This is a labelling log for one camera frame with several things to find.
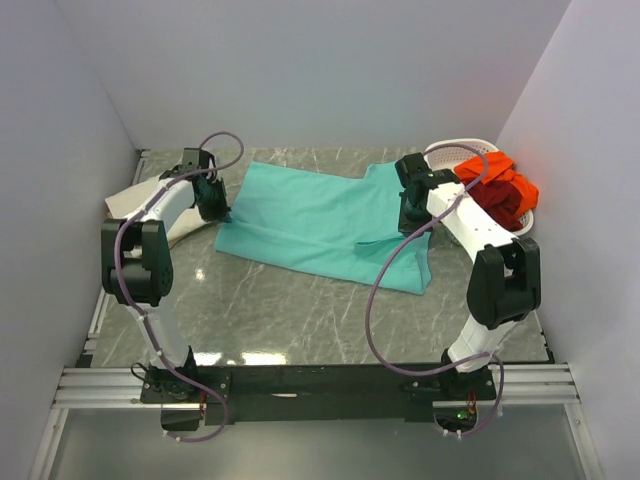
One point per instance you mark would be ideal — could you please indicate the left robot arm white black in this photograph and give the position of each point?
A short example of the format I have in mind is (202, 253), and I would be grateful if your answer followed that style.
(136, 265)

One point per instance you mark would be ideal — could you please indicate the dark red t shirt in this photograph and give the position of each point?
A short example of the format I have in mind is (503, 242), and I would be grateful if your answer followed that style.
(501, 201)

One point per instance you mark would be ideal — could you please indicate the aluminium frame rail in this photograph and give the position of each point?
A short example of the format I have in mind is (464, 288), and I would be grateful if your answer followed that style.
(116, 388)

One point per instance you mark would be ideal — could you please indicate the white plastic laundry basket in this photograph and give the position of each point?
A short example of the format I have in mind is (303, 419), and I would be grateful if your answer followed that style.
(467, 165)

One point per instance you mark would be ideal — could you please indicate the orange t shirt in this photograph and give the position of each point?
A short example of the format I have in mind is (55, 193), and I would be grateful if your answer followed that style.
(502, 168)

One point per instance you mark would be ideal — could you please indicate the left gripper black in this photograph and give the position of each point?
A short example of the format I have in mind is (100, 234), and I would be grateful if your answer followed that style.
(221, 212)

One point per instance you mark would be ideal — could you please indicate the teal t shirt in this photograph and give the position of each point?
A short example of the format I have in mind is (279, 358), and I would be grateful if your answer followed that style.
(326, 225)

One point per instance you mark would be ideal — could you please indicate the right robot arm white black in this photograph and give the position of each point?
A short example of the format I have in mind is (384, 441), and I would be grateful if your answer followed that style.
(505, 281)

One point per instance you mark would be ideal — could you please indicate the black base crossbar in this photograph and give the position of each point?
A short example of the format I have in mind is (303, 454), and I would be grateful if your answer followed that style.
(304, 393)

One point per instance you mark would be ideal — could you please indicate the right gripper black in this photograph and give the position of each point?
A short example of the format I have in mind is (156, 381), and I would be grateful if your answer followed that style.
(406, 225)

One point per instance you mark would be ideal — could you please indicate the folded cream t shirt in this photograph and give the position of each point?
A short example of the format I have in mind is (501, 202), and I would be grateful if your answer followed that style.
(128, 200)

